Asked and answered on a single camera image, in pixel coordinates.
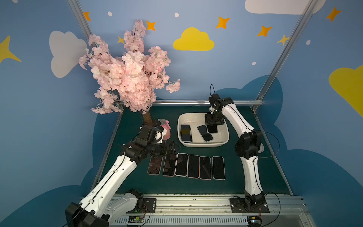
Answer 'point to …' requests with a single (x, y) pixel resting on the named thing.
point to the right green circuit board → (254, 221)
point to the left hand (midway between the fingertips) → (174, 147)
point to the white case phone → (181, 165)
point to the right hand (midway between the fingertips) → (212, 122)
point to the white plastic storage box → (194, 119)
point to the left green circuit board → (135, 219)
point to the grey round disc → (262, 148)
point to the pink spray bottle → (165, 124)
